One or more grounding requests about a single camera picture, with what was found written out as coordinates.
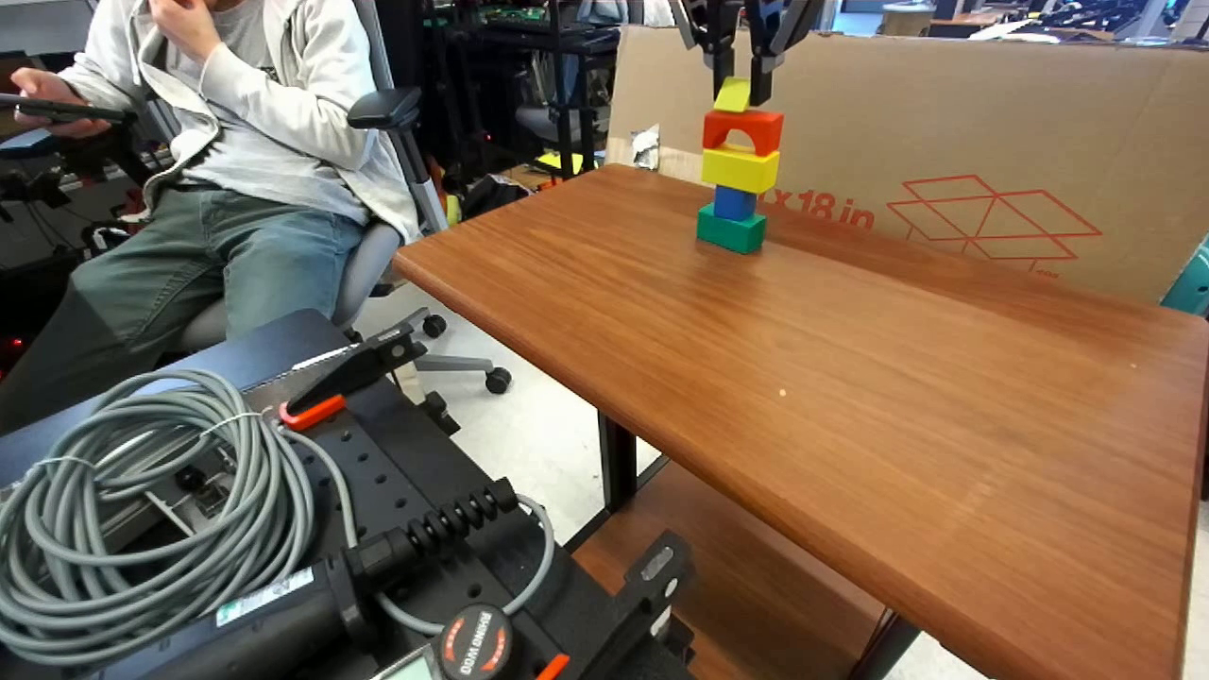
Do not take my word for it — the small yellow cube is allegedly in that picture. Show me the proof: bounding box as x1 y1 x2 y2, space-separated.
710 74 756 116

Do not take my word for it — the red arch block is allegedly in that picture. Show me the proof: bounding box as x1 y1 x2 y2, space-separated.
700 107 788 157

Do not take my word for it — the yellow rectangular block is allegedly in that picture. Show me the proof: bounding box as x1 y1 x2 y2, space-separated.
695 145 787 201

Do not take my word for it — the blue block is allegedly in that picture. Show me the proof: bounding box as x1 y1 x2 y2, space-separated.
710 186 763 225

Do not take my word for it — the green base block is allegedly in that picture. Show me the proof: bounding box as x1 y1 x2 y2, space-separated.
691 205 772 262

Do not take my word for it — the black equipment rack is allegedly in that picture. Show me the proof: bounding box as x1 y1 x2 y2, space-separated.
375 0 622 196

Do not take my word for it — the large cardboard box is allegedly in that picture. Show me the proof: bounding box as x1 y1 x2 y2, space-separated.
606 23 1209 308

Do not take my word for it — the grey office chair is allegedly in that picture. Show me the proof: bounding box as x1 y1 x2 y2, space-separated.
171 82 518 402

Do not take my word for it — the black table leg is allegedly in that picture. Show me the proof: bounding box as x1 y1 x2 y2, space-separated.
848 607 922 680
593 408 642 516

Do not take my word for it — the seated person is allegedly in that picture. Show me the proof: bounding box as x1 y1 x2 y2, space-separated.
0 0 428 438

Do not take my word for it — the teal object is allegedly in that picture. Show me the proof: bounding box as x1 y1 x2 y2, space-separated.
1156 233 1209 322

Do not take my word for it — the wooden lower table panel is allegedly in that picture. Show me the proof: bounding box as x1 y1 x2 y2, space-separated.
563 458 893 680

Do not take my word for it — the round black red knob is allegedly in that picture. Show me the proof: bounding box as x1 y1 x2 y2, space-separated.
431 603 518 680

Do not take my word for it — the dark tablet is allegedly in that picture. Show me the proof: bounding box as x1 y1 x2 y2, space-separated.
0 88 137 127

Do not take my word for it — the black power adapter with label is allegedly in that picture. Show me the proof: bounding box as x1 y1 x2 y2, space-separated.
116 563 370 680

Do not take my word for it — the orange handled black clamp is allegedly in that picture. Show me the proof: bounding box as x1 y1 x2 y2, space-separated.
533 525 700 680
271 325 435 438

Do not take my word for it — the black ribbed power cord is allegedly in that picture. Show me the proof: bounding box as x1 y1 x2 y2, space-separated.
340 477 528 587

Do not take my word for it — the coiled grey cable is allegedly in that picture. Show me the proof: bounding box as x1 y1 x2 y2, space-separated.
0 366 364 633

